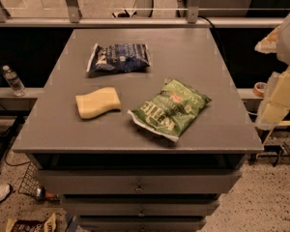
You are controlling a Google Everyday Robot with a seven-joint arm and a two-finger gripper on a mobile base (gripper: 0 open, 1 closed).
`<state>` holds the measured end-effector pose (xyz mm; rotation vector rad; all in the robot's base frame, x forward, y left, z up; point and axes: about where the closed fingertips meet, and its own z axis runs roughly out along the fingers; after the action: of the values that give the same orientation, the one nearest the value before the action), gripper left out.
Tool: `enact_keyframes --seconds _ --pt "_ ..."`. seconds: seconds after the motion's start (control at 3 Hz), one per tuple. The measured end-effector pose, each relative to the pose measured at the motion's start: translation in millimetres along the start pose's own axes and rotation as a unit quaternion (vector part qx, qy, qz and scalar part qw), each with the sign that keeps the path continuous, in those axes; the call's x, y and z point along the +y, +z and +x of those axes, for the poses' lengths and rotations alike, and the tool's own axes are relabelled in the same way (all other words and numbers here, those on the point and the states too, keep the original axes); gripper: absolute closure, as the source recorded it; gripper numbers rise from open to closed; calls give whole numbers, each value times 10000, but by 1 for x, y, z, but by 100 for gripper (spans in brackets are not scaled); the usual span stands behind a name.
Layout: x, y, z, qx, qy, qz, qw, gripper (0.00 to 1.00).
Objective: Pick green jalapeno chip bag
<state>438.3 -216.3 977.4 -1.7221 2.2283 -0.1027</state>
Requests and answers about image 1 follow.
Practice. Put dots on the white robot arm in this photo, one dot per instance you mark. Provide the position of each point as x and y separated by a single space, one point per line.
276 104

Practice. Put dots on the green jalapeno chip bag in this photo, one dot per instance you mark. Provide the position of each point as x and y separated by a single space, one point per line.
171 111

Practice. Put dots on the blue chip bag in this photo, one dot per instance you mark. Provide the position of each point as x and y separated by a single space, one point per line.
119 58

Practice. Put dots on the brown snack bag on floor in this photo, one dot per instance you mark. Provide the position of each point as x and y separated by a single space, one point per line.
22 225

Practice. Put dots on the grey drawer cabinet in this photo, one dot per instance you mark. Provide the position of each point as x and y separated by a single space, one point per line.
139 130

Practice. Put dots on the yellow sponge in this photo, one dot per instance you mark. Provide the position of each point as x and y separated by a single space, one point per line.
98 102

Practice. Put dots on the tape roll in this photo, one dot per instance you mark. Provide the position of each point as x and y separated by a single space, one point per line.
259 89

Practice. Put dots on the clear plastic water bottle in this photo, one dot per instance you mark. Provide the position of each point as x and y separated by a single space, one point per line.
14 81

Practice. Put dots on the grey metal railing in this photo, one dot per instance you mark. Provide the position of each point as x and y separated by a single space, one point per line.
143 13

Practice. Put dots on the wire basket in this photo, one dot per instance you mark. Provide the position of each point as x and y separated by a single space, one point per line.
29 185

